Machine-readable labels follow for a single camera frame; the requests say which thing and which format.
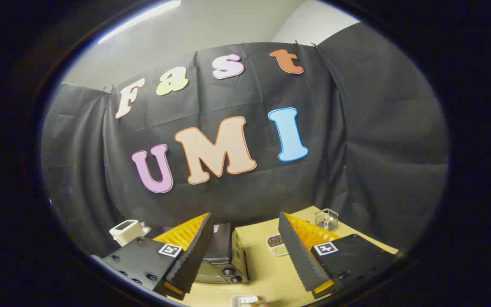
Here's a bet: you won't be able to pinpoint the clear glass holder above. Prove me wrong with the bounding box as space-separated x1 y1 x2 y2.
315 208 339 232

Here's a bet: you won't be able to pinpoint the white plastic tray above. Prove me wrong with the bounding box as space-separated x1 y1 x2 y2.
231 295 259 307

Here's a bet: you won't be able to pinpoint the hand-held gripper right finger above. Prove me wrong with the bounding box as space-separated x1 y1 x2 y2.
277 212 399 299

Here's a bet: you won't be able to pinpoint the white dish with seeds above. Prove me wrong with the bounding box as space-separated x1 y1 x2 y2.
266 234 289 256

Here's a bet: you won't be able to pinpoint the black toaster oven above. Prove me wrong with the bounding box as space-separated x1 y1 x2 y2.
194 223 250 285

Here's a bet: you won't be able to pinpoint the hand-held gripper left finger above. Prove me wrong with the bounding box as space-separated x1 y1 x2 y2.
101 212 214 301

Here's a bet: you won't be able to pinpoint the black backdrop cloth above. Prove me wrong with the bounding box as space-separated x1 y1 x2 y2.
41 22 449 256

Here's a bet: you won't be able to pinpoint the white pop-up toaster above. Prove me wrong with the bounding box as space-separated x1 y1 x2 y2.
109 220 152 247

